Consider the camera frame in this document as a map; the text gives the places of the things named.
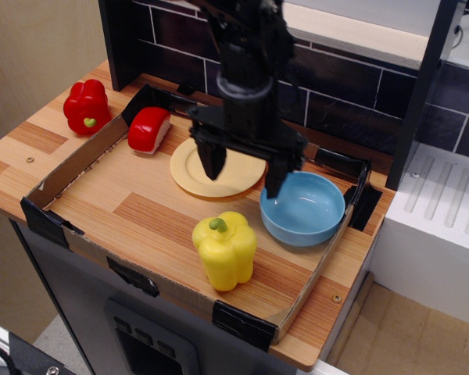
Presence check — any cream yellow plate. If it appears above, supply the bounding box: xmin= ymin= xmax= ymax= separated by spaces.
xmin=170 ymin=138 xmax=266 ymax=198

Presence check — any light blue bowl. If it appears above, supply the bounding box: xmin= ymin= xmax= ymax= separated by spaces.
xmin=260 ymin=172 xmax=345 ymax=247

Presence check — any red and white toy sushi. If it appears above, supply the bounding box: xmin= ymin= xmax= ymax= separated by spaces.
xmin=127 ymin=106 xmax=170 ymax=155

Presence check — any dark grey shelf post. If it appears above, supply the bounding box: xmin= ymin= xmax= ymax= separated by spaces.
xmin=385 ymin=0 xmax=467 ymax=191

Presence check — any yellow toy bell pepper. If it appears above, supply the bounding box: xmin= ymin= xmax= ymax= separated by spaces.
xmin=192 ymin=211 xmax=257 ymax=292

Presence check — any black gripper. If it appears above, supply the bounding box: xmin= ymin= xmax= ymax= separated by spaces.
xmin=187 ymin=73 xmax=307 ymax=198

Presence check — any cardboard fence with black tape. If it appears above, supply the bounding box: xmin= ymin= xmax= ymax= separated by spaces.
xmin=21 ymin=85 xmax=381 ymax=350

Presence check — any white toy sink drainboard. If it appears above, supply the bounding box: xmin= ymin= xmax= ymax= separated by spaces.
xmin=371 ymin=145 xmax=469 ymax=323

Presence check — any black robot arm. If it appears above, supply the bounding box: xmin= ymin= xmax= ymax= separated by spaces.
xmin=188 ymin=1 xmax=307 ymax=198

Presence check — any red toy bell pepper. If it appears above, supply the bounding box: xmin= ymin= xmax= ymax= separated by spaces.
xmin=63 ymin=79 xmax=112 ymax=135

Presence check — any grey oven control panel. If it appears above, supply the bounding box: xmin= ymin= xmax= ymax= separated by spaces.
xmin=105 ymin=298 xmax=200 ymax=374

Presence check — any black side panel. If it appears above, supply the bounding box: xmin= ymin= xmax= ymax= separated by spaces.
xmin=98 ymin=0 xmax=151 ymax=91

